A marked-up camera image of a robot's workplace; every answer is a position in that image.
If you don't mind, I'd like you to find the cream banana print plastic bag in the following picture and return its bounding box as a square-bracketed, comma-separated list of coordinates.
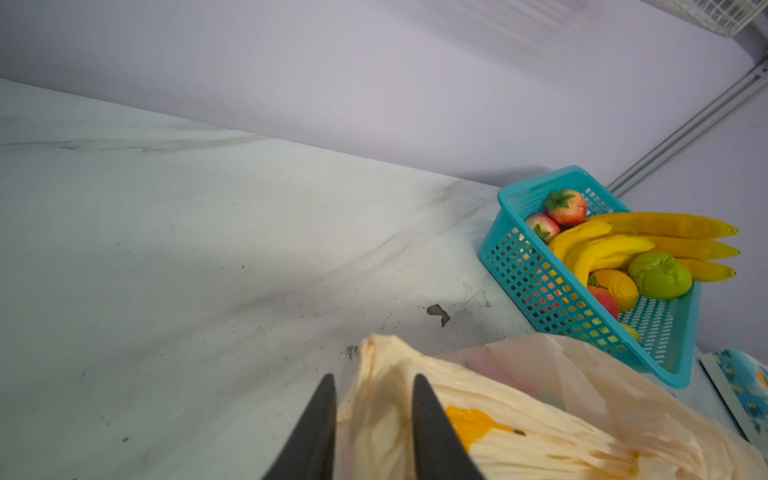
[335, 334, 767, 479]

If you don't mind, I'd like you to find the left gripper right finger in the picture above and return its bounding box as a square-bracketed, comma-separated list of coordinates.
[411, 374, 483, 480]

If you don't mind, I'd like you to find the orange fake fruit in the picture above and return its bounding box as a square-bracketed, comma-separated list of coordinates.
[588, 270, 639, 313]

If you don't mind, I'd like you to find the white wire wall basket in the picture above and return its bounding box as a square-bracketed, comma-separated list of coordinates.
[643, 0, 767, 38]

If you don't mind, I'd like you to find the aluminium frame corner post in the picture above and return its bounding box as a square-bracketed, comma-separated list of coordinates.
[608, 59, 767, 197]

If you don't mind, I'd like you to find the teal plastic fruit basket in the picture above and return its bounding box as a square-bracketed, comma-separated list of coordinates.
[479, 166, 702, 389]

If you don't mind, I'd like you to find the green fake pear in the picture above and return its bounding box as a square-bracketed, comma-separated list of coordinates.
[628, 252, 693, 301]

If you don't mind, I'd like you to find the red fake strawberry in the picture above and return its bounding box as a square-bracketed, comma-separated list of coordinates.
[588, 285, 620, 320]
[543, 188, 588, 227]
[525, 213, 561, 244]

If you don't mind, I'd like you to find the colourful tissue pack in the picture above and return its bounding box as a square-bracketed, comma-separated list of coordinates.
[700, 349, 767, 459]

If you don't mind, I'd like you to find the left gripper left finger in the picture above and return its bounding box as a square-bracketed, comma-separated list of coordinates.
[263, 374, 337, 480]

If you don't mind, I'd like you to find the yellow fake banana bunch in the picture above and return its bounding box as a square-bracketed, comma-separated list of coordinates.
[549, 212, 740, 283]

